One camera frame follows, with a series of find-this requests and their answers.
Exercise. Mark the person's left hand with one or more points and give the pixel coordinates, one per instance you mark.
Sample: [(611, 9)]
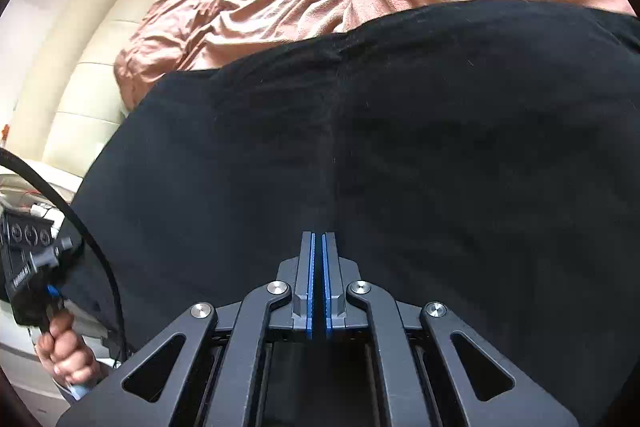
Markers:
[(65, 352)]

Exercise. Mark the cream padded headboard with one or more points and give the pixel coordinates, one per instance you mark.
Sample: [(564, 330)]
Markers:
[(100, 57)]

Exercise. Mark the black pants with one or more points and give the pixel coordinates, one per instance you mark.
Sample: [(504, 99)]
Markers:
[(450, 157)]

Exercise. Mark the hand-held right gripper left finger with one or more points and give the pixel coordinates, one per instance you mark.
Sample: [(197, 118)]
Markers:
[(311, 287)]

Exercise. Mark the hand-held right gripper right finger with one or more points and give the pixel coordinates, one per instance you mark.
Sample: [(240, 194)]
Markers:
[(327, 287)]

